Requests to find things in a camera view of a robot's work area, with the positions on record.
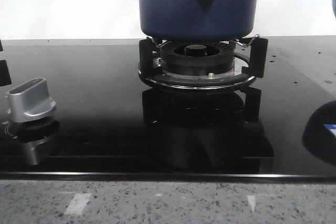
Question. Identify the black pot support grate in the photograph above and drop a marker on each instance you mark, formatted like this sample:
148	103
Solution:
249	65

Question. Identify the blue cooking pot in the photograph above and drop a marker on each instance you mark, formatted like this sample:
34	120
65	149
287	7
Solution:
197	20

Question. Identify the black gas burner head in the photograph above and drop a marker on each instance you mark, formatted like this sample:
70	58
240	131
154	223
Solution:
197	59

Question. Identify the black glass stove top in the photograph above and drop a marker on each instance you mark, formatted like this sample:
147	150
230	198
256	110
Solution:
110	125

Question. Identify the silver stove control knob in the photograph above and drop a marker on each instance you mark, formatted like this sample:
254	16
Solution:
30	101

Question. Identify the black left burner grate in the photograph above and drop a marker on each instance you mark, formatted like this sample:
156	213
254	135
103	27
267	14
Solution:
5	78

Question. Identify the blue label sticker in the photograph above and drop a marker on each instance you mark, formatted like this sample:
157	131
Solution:
331	128

